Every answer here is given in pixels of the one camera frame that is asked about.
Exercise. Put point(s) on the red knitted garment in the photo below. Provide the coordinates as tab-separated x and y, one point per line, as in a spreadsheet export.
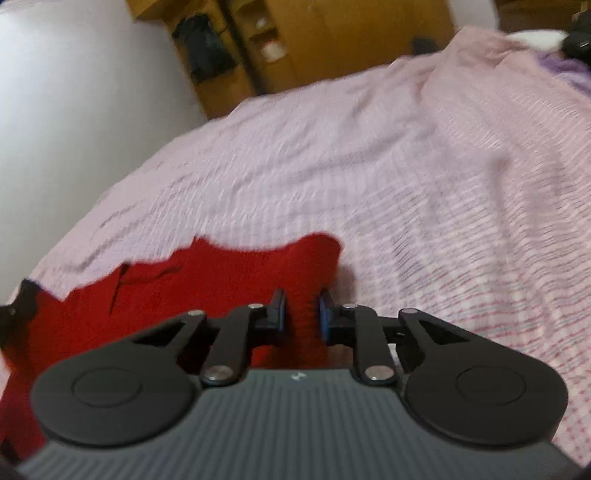
231	277

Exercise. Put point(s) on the black hanging bag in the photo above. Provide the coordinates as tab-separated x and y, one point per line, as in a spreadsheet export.
205	46

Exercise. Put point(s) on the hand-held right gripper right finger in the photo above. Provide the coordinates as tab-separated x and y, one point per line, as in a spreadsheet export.
323	314

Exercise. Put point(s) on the pink textured bedspread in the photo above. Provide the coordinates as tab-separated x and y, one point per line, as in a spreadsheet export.
415	184

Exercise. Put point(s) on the dark object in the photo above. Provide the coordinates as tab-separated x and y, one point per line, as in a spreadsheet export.
579	39

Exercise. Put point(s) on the white round item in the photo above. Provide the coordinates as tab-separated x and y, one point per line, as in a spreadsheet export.
261	22
272	50

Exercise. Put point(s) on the purple cloth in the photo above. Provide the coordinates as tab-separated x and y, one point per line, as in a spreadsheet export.
563	67

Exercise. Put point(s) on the wooden wardrobe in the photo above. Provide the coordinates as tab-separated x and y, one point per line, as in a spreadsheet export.
346	37

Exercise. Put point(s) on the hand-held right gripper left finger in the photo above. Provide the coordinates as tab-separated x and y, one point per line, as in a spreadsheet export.
280	311

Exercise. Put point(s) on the wooden headboard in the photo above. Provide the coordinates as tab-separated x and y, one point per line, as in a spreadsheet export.
535	14

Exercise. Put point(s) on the white pillow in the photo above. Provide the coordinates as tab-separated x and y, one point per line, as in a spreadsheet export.
535	40

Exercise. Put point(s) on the small black object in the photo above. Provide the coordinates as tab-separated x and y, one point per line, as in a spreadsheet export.
423	44

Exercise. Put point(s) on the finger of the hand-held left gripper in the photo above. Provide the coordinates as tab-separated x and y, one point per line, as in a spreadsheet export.
22	300

